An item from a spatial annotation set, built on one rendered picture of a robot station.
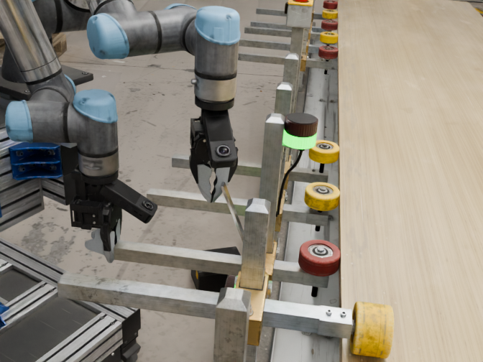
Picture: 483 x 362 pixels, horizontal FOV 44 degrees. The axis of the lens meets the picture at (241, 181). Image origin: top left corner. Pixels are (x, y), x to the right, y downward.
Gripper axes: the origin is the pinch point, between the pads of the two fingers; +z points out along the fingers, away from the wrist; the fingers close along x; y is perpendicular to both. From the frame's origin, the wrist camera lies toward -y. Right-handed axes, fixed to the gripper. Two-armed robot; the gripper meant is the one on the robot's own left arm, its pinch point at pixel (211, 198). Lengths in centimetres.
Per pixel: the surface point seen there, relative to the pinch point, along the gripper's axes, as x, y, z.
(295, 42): -36, 69, -11
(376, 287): -26.9, -20.2, 8.3
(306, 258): -16.8, -10.5, 8.2
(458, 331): -35.9, -33.1, 8.1
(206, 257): 0.8, -1.6, 12.7
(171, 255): 7.7, 0.2, 12.8
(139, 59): -11, 419, 105
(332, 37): -80, 152, 10
